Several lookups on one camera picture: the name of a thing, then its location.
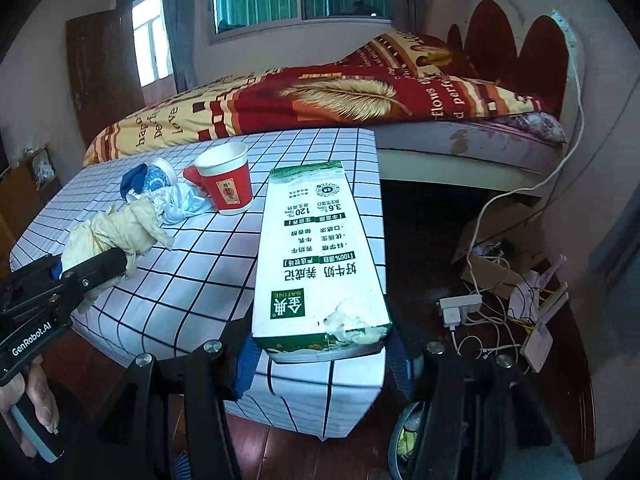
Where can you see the grey floral mattress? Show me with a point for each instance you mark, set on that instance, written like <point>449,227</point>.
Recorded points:
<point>425,140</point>

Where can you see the green white milk carton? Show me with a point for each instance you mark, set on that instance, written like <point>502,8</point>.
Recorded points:
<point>310,260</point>

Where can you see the dark framed window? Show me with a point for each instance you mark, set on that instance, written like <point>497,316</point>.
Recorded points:
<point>150,35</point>

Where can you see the blue patterned paper cup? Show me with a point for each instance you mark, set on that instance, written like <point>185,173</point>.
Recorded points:
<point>160,177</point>

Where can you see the person's left hand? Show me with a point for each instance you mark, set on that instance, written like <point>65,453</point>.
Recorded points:
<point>42,395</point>

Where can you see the purple floral pillow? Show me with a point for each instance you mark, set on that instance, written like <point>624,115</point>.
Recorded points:
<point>540,127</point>

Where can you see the white red bed frame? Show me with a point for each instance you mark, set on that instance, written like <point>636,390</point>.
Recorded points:
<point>492,35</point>

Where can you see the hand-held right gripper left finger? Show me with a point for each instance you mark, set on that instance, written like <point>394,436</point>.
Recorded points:
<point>247,370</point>

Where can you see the red printed pillow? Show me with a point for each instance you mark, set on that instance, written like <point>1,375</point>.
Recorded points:
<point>410,52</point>

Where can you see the brown wooden door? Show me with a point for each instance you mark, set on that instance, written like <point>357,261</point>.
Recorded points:
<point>105,65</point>

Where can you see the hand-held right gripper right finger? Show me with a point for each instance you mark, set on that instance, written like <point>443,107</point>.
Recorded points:
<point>400,365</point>

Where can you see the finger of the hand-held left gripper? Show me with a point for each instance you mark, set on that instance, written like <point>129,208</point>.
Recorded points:
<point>100,265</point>
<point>40,267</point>

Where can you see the checkered white tablecloth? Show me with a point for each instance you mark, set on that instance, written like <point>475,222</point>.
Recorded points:
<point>200,270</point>

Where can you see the crushed red paper cup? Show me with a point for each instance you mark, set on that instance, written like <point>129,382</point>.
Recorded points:
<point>192,176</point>

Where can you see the black plastic bucket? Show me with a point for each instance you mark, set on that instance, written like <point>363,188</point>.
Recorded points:
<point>400,465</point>

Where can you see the cream yellow cloth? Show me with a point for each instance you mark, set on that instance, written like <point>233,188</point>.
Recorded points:
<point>130,225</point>

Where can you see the open cardboard box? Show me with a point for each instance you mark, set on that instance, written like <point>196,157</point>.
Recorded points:
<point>520,230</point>

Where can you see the wooden cabinet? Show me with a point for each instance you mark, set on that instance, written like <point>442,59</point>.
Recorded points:
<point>25,210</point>

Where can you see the light blue face mask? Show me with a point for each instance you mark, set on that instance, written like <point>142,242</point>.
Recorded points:
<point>182,205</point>

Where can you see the white power strip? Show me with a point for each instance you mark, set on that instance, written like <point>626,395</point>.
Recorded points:
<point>460,305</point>

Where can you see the red printed blanket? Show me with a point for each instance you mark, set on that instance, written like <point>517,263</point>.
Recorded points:
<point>300,105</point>

